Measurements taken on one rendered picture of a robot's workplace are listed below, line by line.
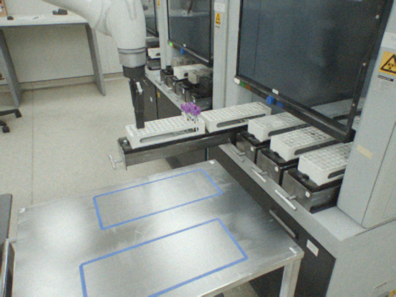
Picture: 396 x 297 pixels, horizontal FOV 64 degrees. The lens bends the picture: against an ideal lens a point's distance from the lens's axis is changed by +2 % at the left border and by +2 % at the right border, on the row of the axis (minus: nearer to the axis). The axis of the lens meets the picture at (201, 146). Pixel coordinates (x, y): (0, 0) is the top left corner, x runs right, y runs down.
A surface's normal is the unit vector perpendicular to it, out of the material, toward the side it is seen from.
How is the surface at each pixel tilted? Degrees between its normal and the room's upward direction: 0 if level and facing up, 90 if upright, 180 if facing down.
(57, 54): 90
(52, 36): 90
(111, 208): 0
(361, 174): 90
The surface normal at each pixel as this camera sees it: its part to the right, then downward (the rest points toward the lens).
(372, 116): -0.91, 0.21
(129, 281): 0.00, -0.87
